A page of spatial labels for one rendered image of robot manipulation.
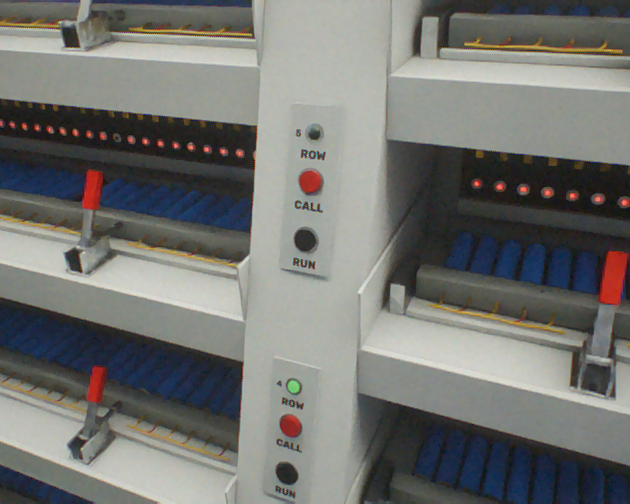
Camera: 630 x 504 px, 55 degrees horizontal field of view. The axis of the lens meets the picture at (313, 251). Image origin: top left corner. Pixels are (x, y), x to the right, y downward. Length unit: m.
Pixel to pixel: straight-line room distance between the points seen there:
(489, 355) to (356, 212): 0.14
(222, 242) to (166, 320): 0.09
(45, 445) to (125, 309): 0.20
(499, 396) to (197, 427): 0.32
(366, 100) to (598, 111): 0.14
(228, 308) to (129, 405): 0.22
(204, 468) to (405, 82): 0.41
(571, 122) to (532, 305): 0.15
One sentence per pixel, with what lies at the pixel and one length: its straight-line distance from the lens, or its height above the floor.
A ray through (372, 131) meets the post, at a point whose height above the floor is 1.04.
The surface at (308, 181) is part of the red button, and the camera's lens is 0.43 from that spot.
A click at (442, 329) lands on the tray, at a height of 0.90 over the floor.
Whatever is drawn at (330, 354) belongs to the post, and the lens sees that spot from 0.46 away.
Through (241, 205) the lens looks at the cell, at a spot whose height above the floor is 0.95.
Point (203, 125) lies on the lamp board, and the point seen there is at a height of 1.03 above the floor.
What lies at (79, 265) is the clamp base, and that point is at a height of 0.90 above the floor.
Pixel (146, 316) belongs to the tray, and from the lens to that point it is 0.55.
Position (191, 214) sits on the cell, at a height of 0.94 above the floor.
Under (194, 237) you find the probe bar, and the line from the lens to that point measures 0.57.
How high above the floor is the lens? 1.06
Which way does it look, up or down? 14 degrees down
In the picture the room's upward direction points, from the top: 5 degrees clockwise
